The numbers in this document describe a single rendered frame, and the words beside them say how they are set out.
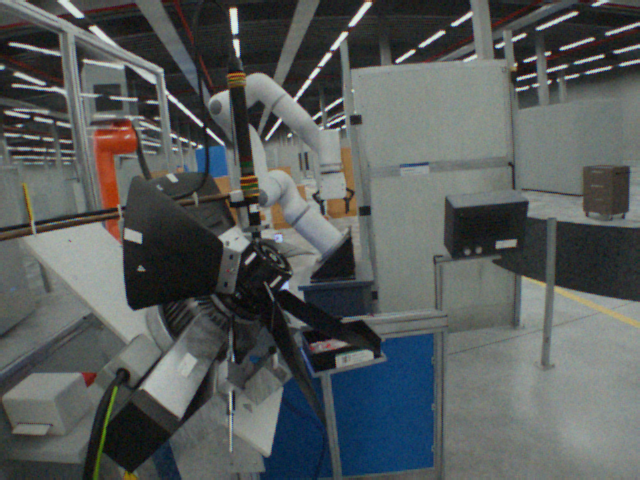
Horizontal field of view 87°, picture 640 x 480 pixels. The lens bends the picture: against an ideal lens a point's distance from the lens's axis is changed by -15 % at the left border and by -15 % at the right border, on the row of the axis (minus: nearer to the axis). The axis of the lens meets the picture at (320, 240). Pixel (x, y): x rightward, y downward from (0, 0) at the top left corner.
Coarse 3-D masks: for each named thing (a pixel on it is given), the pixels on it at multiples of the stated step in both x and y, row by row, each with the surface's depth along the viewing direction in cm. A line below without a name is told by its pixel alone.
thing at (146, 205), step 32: (128, 192) 59; (160, 192) 65; (128, 224) 57; (160, 224) 63; (192, 224) 69; (128, 256) 55; (160, 256) 61; (192, 256) 68; (128, 288) 54; (160, 288) 61; (192, 288) 68
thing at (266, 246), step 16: (256, 240) 84; (240, 256) 83; (256, 256) 80; (240, 272) 81; (256, 272) 80; (272, 272) 80; (288, 272) 84; (240, 288) 82; (256, 288) 81; (272, 288) 82; (240, 304) 81; (256, 304) 86
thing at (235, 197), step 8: (232, 192) 88; (240, 192) 89; (232, 200) 88; (240, 200) 89; (240, 208) 90; (240, 216) 90; (240, 224) 91; (248, 224) 91; (264, 224) 92; (248, 232) 91
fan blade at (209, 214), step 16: (160, 176) 93; (176, 176) 96; (192, 176) 98; (208, 176) 101; (176, 192) 92; (208, 192) 95; (192, 208) 90; (208, 208) 91; (224, 208) 93; (208, 224) 89; (224, 224) 90
